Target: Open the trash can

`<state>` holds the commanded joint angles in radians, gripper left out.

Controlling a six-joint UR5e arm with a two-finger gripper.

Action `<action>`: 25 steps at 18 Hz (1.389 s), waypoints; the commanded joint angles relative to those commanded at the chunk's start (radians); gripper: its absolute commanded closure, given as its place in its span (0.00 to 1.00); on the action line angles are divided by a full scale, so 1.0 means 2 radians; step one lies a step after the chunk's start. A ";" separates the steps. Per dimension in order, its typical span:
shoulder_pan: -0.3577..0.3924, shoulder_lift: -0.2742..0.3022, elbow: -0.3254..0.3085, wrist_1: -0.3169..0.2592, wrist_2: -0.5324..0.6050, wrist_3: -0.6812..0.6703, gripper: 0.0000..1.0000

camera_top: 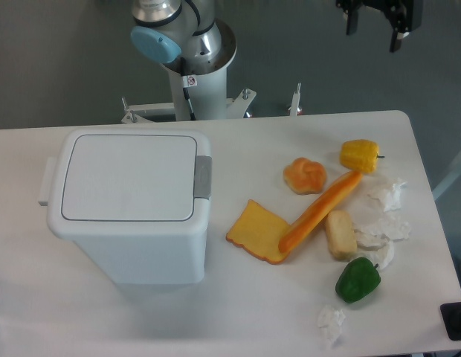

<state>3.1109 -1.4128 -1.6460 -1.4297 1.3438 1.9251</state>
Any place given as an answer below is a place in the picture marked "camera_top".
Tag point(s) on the long orange baguette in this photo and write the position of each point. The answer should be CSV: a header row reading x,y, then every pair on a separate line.
x,y
318,210

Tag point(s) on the beige bread block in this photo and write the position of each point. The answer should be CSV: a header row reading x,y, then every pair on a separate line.
x,y
340,235

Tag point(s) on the black device at edge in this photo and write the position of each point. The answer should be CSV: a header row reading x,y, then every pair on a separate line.
x,y
451,315

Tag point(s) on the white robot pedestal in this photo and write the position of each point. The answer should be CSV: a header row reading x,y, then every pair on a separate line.
x,y
207,94

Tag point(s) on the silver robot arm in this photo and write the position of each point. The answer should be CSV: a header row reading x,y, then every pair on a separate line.
x,y
185,37

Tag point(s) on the round bread roll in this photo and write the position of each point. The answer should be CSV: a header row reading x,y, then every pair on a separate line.
x,y
304,176

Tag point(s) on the small crumpled white tissue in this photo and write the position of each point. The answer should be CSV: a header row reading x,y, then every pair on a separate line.
x,y
330,321

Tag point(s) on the white trash can lid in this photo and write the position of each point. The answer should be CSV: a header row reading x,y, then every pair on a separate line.
x,y
130,178

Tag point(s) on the white metal base frame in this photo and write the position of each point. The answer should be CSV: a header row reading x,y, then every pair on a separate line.
x,y
238,107

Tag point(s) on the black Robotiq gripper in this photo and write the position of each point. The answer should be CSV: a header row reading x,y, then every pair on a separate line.
x,y
401,14

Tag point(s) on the yellow corn cob piece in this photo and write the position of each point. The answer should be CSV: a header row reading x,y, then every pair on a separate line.
x,y
361,155

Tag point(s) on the white plastic trash can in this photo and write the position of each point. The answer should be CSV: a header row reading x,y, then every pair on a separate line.
x,y
171,252

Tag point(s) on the crumpled white tissue middle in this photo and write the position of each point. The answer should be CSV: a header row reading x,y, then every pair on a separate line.
x,y
376,241

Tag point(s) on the green bell pepper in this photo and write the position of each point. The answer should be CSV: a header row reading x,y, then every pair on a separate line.
x,y
359,278

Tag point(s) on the yellow toast slice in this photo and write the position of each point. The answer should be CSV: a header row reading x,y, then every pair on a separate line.
x,y
258,231

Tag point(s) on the crumpled white tissue upper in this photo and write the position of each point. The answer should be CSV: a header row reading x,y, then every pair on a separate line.
x,y
388,194

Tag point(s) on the grey trash can push button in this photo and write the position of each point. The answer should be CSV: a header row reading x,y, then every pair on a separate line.
x,y
203,177

